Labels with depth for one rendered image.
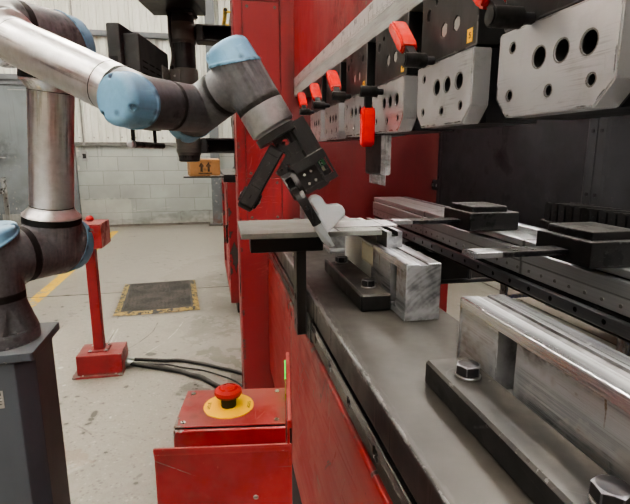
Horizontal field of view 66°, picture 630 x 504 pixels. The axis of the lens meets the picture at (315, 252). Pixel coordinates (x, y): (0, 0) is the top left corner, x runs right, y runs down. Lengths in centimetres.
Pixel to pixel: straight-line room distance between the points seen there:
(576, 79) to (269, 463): 50
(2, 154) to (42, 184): 745
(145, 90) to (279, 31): 118
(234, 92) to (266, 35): 107
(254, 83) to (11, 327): 67
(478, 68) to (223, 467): 53
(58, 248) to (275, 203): 90
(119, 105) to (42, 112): 40
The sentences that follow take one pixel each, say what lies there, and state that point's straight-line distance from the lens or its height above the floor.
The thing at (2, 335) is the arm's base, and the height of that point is 80.
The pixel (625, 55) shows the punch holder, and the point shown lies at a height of 121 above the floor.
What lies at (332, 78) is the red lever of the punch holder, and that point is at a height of 129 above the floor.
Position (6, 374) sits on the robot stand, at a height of 73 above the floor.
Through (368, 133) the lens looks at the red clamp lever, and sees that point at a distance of 83.
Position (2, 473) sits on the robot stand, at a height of 53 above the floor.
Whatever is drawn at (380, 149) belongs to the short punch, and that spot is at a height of 115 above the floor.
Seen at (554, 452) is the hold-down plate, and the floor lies 90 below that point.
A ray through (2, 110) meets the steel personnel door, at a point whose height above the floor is 174.
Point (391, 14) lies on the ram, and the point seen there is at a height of 135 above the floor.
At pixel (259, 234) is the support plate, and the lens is 88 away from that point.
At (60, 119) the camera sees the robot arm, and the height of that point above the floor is 121.
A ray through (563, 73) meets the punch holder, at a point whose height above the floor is 120.
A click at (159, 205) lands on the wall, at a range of 819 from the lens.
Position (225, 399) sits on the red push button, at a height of 80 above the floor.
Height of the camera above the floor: 114
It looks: 12 degrees down
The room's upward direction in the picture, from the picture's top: straight up
